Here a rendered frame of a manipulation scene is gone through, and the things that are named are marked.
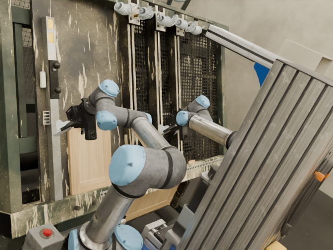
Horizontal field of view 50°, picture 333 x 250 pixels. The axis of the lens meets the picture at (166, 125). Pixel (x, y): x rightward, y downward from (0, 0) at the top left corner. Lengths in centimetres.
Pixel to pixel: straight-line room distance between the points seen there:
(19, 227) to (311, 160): 135
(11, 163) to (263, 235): 117
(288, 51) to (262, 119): 436
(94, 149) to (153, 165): 119
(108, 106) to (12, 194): 71
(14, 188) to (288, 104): 128
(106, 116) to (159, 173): 40
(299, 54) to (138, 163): 460
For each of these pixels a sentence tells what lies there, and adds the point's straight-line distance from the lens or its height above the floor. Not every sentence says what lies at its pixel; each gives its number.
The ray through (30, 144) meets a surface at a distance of 196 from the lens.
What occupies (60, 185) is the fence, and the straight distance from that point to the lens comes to 200.
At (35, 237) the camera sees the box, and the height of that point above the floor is 93.
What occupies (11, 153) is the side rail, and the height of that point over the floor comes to 115.
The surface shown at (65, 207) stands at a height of 87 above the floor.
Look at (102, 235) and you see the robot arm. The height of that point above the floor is 133.
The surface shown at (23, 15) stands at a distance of 201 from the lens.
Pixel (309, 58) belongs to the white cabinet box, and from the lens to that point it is 537.
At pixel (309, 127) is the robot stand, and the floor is 190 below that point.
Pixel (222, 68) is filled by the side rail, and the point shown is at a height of 161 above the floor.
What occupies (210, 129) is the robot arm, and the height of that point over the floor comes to 160.
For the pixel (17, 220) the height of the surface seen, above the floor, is 87.
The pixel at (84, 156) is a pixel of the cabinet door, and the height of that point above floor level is 107.
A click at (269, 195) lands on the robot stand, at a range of 117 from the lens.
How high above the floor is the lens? 210
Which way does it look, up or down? 20 degrees down
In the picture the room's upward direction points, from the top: 24 degrees clockwise
